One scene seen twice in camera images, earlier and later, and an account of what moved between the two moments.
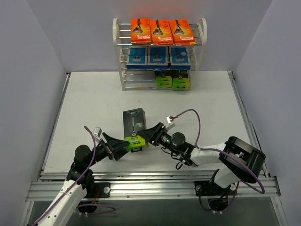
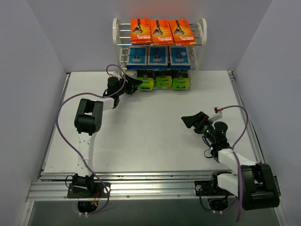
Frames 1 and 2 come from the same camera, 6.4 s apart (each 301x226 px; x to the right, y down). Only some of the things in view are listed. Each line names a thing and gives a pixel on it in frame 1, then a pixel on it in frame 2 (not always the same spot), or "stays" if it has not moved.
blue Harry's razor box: (137, 58) stays
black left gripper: (106, 148) -> (128, 86)
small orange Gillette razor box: (140, 31) stays
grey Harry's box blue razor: (179, 58) stays
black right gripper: (156, 133) -> (200, 123)
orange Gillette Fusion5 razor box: (181, 32) stays
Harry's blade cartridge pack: (157, 58) stays
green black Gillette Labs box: (134, 121) -> (146, 77)
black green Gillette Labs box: (180, 80) stays
